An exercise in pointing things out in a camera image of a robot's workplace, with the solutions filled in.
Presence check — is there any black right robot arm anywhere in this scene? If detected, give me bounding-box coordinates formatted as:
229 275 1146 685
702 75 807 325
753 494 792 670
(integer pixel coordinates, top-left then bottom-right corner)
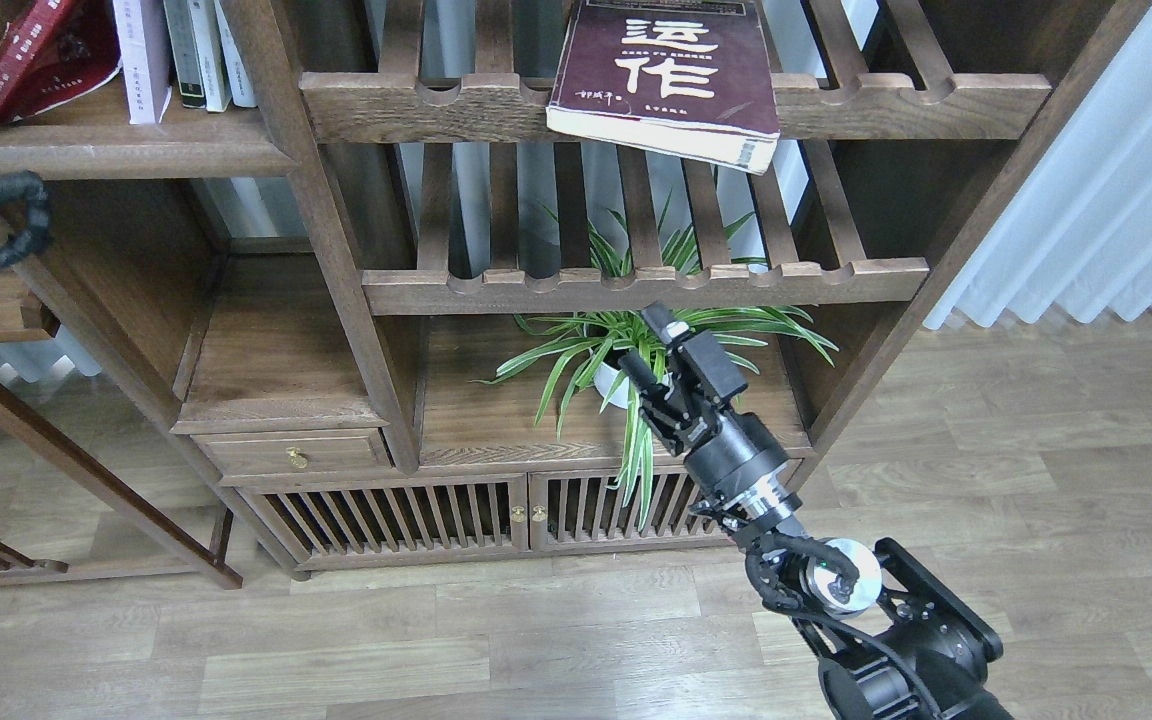
620 304 1009 719

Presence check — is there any grey upright book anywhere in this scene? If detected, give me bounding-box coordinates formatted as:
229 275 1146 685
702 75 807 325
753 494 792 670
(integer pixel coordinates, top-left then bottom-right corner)
162 0 206 109

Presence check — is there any green spider plant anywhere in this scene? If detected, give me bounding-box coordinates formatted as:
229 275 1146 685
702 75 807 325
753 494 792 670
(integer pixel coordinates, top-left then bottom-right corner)
476 190 838 529

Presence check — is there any white plant pot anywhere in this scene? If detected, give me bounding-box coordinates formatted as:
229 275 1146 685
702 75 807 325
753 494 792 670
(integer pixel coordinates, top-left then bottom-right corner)
594 351 637 414

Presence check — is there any white upright book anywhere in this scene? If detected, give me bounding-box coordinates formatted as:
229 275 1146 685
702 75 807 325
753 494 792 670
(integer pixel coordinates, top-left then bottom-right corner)
187 0 230 113
214 1 259 108

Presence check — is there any white lavender paperback book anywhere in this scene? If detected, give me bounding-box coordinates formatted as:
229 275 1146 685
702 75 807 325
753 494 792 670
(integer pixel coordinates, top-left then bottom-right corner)
111 1 172 126

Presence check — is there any dark wooden bookshelf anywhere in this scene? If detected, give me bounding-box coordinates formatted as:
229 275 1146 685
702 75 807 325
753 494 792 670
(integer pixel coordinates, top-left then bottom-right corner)
0 1 1149 578

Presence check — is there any white upright book right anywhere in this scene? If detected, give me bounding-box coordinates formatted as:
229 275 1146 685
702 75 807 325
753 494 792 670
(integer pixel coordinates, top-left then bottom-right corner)
214 1 259 108

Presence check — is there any red textbook with photos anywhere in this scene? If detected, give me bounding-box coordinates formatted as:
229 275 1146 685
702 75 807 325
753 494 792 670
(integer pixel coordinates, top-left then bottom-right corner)
0 1 122 124

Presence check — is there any white pleated curtain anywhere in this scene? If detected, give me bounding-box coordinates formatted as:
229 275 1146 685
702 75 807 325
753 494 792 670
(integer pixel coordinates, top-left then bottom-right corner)
924 9 1152 329

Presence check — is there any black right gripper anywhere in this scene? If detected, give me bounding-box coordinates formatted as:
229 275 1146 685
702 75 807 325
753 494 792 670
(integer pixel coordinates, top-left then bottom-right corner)
620 302 801 521

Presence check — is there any brass drawer knob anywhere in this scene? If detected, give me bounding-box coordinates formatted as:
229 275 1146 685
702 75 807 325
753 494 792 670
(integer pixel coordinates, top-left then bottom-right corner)
285 447 310 470

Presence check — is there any dark red Chinese book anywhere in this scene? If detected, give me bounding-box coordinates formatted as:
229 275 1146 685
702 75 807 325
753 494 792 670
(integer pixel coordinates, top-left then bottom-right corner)
547 1 780 174

